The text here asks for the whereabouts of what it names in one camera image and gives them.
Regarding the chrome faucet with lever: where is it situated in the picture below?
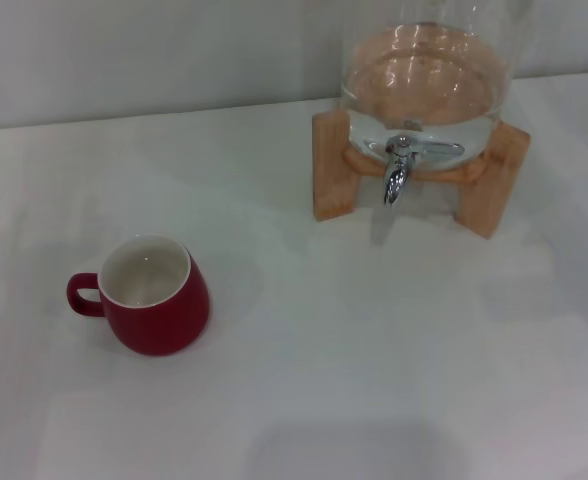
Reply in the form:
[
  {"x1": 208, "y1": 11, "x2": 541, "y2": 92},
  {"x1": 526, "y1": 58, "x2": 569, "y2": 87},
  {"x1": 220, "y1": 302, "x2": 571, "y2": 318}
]
[{"x1": 382, "y1": 133, "x2": 466, "y2": 207}]

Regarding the wooden dispenser stand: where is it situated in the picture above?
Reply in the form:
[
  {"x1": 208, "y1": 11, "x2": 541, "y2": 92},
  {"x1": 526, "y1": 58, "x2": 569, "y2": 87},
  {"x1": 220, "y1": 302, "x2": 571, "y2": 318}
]
[{"x1": 311, "y1": 109, "x2": 532, "y2": 240}]

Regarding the glass water dispenser jar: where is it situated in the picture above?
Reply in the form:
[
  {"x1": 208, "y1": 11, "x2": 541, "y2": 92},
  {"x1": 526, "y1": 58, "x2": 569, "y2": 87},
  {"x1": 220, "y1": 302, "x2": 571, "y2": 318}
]
[{"x1": 338, "y1": 0, "x2": 518, "y2": 169}]

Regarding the red ceramic cup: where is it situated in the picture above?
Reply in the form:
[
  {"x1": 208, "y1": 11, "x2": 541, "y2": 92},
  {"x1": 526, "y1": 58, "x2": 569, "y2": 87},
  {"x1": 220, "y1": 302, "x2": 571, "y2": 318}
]
[{"x1": 65, "y1": 233, "x2": 212, "y2": 357}]

